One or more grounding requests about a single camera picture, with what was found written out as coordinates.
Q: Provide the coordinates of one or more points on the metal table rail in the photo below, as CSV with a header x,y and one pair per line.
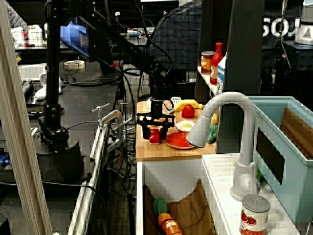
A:
x,y
85,191

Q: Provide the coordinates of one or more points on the toy fried egg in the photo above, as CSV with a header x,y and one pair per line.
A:
x,y
185,126

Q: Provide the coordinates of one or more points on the white plastic container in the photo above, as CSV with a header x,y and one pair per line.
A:
x,y
35,35
17,36

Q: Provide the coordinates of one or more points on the orange toy carrot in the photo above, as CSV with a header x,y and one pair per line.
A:
x,y
168,222

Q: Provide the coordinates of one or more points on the metal C clamp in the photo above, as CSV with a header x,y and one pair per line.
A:
x,y
111,117

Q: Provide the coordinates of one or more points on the red and white toy sushi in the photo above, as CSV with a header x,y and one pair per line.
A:
x,y
154,137

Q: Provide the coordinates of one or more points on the black WidowX robot arm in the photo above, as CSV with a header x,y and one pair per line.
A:
x,y
52,73

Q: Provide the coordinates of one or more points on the wooden countertop board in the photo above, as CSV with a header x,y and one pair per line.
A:
x,y
151,151

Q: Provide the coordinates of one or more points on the black vertical post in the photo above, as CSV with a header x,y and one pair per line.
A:
x,y
242,61

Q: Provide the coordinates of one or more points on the brown cloth in bin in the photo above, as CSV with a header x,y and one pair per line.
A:
x,y
296,134

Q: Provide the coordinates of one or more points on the brown cloth in sink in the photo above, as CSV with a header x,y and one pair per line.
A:
x,y
193,210

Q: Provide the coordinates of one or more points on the grey toy faucet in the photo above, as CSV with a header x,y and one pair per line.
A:
x,y
247,147

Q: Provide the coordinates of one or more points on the computer monitor with blue screen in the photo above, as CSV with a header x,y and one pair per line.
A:
x,y
73,39

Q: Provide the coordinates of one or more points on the tomato can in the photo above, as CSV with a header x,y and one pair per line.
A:
x,y
254,220

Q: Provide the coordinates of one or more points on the red toy strawberry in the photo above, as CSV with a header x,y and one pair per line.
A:
x,y
188,111

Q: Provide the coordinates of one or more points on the red round plate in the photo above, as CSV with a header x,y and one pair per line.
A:
x,y
178,140

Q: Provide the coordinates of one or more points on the white toy kitchen sink unit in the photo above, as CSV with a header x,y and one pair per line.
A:
x,y
171,176

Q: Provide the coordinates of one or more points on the brown label soup can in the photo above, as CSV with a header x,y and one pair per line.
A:
x,y
207,62

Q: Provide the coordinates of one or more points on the yellow toy lemon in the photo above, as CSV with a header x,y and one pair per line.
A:
x,y
214,119

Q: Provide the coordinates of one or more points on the light blue plastic bin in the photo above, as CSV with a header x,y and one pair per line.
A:
x,y
293,176

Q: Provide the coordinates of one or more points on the white and blue milk carton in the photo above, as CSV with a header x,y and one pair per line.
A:
x,y
220,76

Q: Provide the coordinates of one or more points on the black photo umbrella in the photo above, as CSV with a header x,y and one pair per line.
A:
x,y
181,41

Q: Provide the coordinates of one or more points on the red ketchup bottle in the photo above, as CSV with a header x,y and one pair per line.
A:
x,y
216,61

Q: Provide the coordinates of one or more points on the green toy broccoli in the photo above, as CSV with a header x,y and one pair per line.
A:
x,y
212,133

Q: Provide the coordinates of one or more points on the yellow toy banana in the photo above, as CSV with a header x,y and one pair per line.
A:
x,y
185,102

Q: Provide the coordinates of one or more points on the light wooden plank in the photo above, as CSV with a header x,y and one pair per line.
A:
x,y
17,122

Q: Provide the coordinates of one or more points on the green toy grapes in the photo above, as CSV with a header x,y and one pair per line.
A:
x,y
259,175

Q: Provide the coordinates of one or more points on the white plastic device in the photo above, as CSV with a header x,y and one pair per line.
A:
x,y
42,93

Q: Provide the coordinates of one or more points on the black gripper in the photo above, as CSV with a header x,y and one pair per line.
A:
x,y
156,107

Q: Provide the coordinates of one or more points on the white shelf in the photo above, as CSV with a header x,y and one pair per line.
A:
x,y
207,80

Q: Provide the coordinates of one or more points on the white tape roll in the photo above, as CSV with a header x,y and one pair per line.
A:
x,y
68,65

